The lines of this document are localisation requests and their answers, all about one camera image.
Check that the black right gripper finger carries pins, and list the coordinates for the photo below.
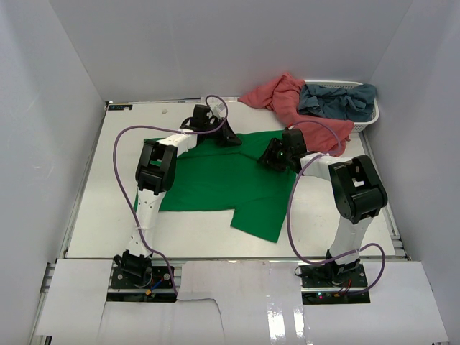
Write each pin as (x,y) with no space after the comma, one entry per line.
(279,167)
(266,157)

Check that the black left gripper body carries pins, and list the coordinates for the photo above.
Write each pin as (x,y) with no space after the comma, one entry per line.
(213,130)

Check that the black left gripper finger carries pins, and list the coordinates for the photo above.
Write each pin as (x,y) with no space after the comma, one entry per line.
(222,137)
(234,140)

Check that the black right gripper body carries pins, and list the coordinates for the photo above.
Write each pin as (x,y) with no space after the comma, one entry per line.
(280,155)

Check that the green t shirt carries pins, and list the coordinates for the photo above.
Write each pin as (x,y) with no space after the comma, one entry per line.
(213,178)

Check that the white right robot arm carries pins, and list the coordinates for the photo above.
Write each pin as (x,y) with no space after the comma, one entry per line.
(358,192)

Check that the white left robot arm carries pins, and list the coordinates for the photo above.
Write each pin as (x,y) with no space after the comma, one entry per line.
(156,168)

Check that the salmon pink t shirt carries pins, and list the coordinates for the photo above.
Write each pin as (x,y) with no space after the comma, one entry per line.
(281,95)

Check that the white plastic laundry basket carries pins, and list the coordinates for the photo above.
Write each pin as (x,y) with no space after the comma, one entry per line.
(359,108)

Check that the dark blue t shirt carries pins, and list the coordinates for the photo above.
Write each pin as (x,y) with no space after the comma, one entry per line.
(338,100)

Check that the black label sticker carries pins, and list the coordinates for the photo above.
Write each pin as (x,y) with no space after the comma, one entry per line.
(120,107)

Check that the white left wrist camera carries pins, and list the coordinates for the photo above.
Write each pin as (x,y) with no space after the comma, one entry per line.
(219,110)

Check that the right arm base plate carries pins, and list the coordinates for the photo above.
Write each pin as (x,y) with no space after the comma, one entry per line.
(320,288)

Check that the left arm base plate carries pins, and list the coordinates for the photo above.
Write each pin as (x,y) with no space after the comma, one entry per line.
(137,279)

